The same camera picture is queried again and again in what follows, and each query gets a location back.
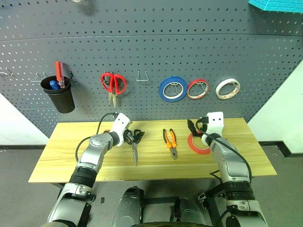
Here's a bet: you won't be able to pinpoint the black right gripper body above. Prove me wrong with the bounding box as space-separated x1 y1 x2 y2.
196 123 209 140

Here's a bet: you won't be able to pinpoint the orange black pliers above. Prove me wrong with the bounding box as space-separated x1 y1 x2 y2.
162 128 178 160

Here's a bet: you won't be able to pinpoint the silver pegboard hook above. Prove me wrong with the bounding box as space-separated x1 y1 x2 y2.
30 72 48 83
0 67 15 78

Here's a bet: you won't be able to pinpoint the silver wire pliers hook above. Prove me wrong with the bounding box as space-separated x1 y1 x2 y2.
136 69 150 82

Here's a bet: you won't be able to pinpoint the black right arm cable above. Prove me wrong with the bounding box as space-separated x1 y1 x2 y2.
196 117 253 180

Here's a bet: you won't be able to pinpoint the red handled scissors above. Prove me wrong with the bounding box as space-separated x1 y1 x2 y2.
100 72 127 109

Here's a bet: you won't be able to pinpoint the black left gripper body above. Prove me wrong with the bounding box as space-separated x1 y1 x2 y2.
122 129 132 146

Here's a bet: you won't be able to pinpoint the blue tape roll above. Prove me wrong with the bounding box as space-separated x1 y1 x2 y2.
158 76 187 103

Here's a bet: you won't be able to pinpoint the grey pegboard with tools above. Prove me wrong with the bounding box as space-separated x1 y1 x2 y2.
0 0 303 139

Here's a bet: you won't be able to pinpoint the white tape roll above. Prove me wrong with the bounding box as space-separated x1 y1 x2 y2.
215 78 241 100

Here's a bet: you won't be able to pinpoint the silver black rounded robot leg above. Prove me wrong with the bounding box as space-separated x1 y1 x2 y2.
111 186 145 227
174 196 213 227

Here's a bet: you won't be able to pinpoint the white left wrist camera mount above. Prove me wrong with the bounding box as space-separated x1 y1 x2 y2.
110 113 132 146

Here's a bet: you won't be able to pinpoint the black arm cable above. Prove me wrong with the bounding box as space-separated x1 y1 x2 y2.
196 117 253 180
75 112 119 164

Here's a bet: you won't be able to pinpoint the wide red tape roll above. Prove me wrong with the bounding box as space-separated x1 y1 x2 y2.
187 132 212 155

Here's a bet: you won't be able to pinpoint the teal bin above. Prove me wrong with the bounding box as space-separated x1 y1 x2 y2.
248 0 303 15

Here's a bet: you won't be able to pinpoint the narrow red tape roll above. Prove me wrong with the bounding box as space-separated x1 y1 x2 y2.
187 79 210 100

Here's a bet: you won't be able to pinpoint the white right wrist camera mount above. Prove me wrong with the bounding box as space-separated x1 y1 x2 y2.
206 111 224 136

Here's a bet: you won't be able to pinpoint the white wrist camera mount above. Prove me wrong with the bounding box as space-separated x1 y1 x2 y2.
110 113 132 146
206 111 224 136

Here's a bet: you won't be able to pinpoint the black scissors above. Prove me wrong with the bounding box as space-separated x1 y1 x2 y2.
125 129 145 167

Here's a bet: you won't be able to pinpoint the dark rounded robot torso edge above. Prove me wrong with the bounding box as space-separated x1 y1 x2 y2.
41 219 214 227

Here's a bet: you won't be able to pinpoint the black cup holder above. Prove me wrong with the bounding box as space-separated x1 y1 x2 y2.
40 75 76 114

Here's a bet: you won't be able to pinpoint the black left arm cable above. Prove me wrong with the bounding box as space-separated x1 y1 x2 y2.
75 112 119 164

